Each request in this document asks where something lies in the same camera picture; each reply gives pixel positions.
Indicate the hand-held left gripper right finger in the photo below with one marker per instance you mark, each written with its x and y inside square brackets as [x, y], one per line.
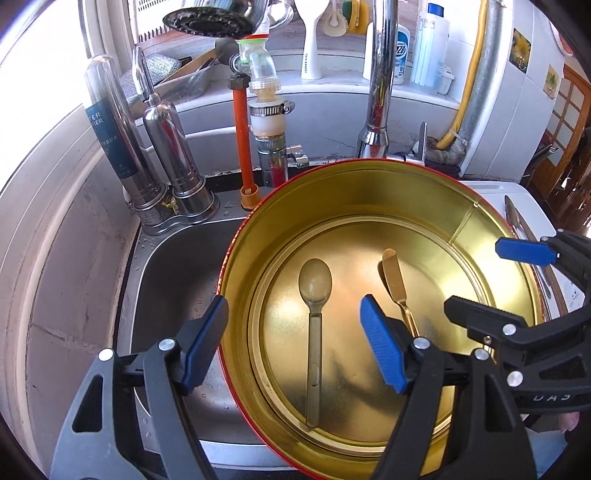
[381, 341]

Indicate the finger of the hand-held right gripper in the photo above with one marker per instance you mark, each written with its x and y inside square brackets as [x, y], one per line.
[521, 251]
[480, 318]

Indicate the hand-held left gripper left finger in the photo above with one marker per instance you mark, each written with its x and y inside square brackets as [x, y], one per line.
[205, 341]

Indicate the gold butter knife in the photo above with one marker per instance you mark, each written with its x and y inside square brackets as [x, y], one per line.
[390, 267]

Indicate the red round tin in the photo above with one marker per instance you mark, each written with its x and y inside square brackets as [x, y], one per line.
[346, 198]

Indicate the steel sink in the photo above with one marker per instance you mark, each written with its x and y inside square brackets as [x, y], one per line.
[184, 258]

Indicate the translucent plastic spoon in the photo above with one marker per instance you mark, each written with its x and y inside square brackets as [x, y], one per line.
[315, 281]

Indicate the dark cloth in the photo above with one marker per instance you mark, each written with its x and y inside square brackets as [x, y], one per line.
[445, 168]

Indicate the wooden door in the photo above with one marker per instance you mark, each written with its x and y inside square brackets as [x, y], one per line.
[568, 138]

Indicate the yellow pipe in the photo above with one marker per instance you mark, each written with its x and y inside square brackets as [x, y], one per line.
[466, 106]

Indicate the yellow flower sticker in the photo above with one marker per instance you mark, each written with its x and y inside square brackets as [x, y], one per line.
[552, 81]
[521, 48]

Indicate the grey pipe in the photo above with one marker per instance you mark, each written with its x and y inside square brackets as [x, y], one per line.
[489, 69]

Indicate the small white container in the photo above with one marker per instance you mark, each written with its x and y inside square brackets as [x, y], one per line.
[445, 81]

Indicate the short steel water purifier cylinder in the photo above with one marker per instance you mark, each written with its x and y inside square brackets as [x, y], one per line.
[171, 138]

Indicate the orange pipe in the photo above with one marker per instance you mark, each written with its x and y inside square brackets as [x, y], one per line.
[242, 138]

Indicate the chrome faucet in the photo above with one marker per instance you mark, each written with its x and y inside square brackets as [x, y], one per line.
[381, 92]

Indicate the tall steel water purifier cylinder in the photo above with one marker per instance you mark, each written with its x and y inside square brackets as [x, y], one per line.
[115, 138]

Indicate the white detergent bottle blue label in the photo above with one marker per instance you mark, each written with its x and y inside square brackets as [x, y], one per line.
[401, 50]

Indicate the clear plastic container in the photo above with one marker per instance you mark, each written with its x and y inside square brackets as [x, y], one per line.
[189, 85]

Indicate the clear faucet filter attachment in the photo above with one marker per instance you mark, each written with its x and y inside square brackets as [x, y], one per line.
[263, 78]

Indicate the steel mesh strainer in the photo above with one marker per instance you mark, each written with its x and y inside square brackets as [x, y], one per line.
[159, 67]

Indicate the yellow green sponge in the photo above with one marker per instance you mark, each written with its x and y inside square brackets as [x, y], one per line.
[355, 14]

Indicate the cream dish brush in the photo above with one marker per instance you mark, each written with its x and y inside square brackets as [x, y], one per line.
[334, 23]

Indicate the black round shower head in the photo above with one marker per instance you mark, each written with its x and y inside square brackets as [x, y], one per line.
[203, 21]

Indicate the steel ladle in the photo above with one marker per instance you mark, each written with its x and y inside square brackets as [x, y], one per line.
[279, 14]

